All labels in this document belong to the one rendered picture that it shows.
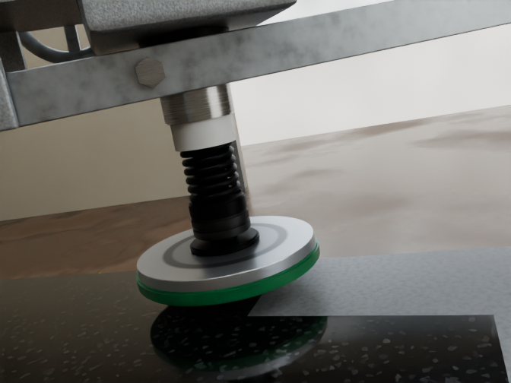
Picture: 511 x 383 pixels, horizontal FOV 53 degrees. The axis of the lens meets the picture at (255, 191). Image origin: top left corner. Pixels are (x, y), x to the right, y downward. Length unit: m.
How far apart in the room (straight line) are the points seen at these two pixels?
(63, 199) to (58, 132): 0.78
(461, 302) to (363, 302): 0.09
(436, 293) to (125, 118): 5.31
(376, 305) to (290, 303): 0.09
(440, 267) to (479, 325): 0.13
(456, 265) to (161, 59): 0.39
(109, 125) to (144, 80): 5.32
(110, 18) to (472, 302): 0.42
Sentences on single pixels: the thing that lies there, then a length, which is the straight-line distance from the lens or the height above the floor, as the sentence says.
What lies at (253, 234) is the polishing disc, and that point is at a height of 0.93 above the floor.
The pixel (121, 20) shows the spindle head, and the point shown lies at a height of 1.18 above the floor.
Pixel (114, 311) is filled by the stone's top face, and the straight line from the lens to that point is 0.65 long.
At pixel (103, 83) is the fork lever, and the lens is 0.52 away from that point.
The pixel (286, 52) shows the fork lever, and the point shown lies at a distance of 0.55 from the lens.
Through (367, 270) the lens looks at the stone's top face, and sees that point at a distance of 0.62.
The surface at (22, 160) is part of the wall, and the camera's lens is 6.44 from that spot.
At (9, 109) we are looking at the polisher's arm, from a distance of 0.50.
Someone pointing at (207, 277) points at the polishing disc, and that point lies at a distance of 0.52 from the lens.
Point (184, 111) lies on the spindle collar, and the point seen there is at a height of 1.09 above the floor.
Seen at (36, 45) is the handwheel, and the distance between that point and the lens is 0.73.
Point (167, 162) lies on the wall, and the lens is 5.63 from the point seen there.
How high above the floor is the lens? 1.11
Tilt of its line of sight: 12 degrees down
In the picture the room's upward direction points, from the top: 10 degrees counter-clockwise
